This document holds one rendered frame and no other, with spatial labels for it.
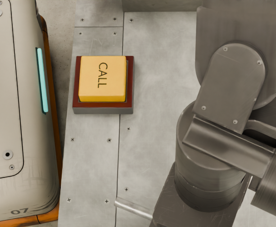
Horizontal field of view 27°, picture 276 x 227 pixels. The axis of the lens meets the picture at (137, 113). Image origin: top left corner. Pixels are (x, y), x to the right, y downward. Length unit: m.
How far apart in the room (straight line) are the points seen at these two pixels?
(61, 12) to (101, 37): 1.03
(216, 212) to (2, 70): 1.03
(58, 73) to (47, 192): 0.51
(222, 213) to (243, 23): 0.19
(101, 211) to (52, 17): 1.20
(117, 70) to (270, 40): 0.42
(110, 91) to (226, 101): 0.39
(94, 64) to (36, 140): 0.61
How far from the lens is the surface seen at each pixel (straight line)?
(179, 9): 0.83
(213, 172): 0.39
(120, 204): 0.68
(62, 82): 1.71
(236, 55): 0.35
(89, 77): 0.74
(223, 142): 0.39
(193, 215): 0.48
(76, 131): 0.75
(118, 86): 0.73
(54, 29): 1.81
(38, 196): 1.32
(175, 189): 0.49
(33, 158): 1.32
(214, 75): 0.35
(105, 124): 0.75
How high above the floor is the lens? 1.48
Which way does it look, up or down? 65 degrees down
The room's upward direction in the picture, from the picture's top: 6 degrees counter-clockwise
